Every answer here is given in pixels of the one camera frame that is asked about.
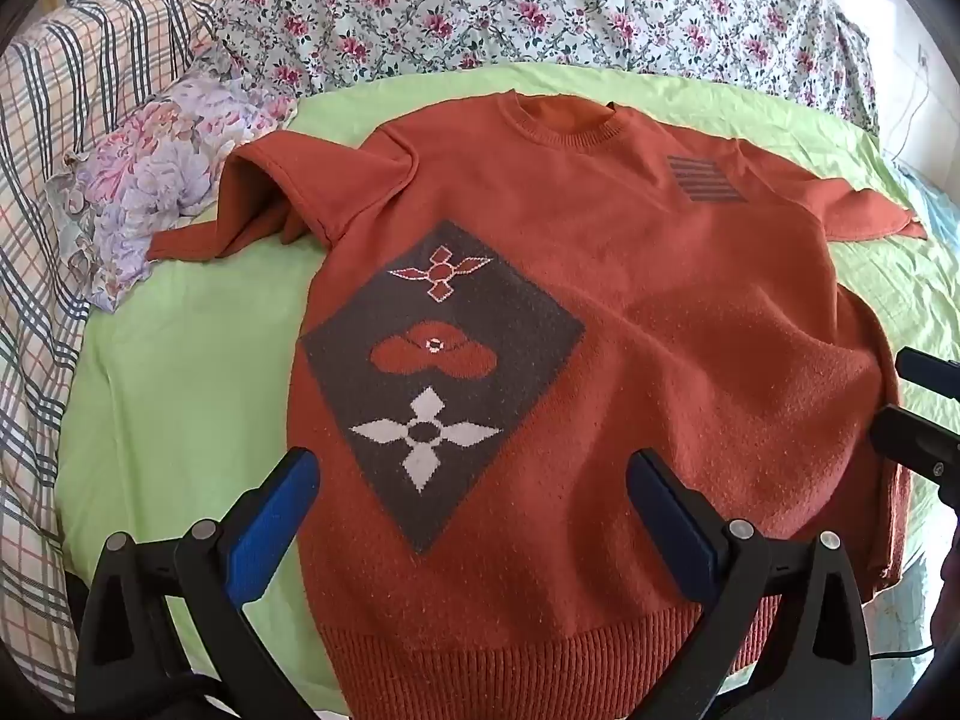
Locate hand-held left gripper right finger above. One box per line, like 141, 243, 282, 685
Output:
626, 448, 875, 720

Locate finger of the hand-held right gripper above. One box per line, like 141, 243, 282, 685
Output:
868, 405, 960, 502
895, 347, 960, 392

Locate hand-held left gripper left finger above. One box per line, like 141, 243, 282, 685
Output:
75, 448, 323, 720

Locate orange knit sweater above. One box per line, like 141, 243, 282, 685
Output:
146, 90, 927, 720

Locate light blue cloth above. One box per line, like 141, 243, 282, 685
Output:
889, 161, 960, 241

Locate green bed sheet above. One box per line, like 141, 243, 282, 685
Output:
56, 64, 960, 691

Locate plaid blanket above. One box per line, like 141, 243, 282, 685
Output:
0, 0, 226, 691

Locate purple floral pillow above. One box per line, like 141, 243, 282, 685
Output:
45, 64, 297, 312

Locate small-flower print quilt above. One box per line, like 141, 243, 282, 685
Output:
210, 0, 882, 140

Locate black cable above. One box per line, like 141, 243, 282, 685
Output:
870, 641, 938, 665

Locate white wall cable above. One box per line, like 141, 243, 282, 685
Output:
881, 82, 935, 162

